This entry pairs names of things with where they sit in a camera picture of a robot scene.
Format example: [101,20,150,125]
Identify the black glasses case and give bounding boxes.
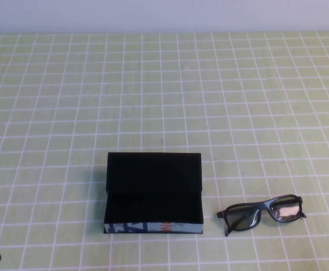
[103,152,205,235]

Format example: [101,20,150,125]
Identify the black-framed glasses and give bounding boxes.
[217,194,307,237]

